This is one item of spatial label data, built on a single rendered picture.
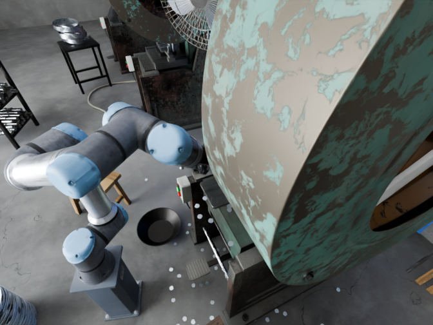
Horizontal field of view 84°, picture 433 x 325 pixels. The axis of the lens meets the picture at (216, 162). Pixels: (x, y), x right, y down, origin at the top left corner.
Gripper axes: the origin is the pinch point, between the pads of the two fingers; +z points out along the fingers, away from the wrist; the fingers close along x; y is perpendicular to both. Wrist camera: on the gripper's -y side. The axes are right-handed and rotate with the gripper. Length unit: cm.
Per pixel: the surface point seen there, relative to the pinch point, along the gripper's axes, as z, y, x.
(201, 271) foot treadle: 58, 6, 58
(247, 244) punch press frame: 19.7, -16.0, 28.4
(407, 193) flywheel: -10, -52, 0
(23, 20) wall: 348, 534, -258
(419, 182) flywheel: -9, -55, -3
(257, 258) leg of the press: 17.0, -20.5, 31.8
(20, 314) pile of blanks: 33, 88, 89
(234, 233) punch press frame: 22.0, -10.5, 25.7
